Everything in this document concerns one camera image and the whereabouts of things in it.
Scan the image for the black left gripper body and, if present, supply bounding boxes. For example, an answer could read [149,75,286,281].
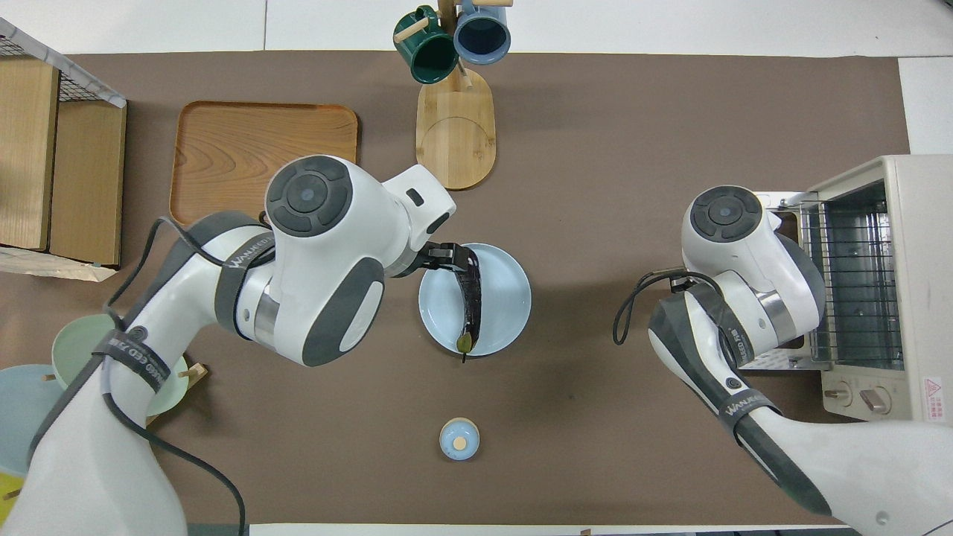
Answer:
[402,242,456,279]

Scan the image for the dark purple eggplant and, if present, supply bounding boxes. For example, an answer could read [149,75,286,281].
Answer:
[447,249,483,364]

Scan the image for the small light blue plate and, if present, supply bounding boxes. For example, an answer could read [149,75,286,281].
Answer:
[418,243,532,356]

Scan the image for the oven glass door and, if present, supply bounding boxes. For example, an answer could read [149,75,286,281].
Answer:
[737,191,820,371]

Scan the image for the beige toaster oven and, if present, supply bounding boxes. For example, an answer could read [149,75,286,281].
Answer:
[745,155,953,432]

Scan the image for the wooden mug tree stand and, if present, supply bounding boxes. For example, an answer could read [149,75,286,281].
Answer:
[395,0,514,191]

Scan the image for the brown table mat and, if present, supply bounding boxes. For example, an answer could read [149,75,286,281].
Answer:
[0,51,950,526]

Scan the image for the dark green mug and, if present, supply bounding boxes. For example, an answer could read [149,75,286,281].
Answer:
[393,6,460,84]

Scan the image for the blue mug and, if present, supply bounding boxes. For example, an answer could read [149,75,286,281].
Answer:
[453,0,512,65]

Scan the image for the rectangular wooden tray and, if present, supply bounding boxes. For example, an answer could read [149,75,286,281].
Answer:
[170,101,359,229]

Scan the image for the wooden plate rack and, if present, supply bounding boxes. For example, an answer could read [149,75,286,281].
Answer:
[0,361,209,503]

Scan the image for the pale green plate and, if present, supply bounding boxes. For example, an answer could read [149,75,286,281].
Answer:
[52,314,189,418]

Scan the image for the patterned white cloth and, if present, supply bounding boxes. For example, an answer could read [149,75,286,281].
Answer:
[0,248,120,283]

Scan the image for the large light blue plate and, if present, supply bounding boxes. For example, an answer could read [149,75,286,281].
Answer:
[0,364,65,479]

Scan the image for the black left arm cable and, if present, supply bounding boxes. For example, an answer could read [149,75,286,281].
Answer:
[103,214,248,536]

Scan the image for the wooden shelf with wire mesh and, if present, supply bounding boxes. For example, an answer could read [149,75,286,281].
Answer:
[0,19,127,282]

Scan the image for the oven wire rack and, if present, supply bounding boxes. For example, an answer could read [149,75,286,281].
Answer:
[798,198,906,363]

